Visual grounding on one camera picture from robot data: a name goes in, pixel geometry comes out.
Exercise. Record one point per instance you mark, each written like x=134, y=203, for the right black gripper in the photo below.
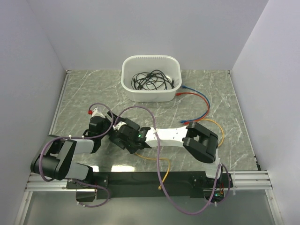
x=131, y=150

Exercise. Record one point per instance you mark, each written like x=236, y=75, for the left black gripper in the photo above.
x=115, y=117

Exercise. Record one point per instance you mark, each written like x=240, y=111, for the black network switch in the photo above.
x=113, y=137

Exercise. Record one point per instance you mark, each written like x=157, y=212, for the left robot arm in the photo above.
x=57, y=159

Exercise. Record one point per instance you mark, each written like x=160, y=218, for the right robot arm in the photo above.
x=199, y=141

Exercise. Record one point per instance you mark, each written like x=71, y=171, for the white plastic tub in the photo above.
x=162, y=92

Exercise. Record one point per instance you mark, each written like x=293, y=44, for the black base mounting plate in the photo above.
x=145, y=184

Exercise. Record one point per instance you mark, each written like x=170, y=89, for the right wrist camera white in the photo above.
x=119, y=125

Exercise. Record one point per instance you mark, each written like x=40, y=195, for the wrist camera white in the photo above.
x=96, y=112
x=119, y=125

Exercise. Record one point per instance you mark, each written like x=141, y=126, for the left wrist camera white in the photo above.
x=96, y=112

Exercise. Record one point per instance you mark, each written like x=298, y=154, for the aluminium frame rail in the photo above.
x=242, y=180

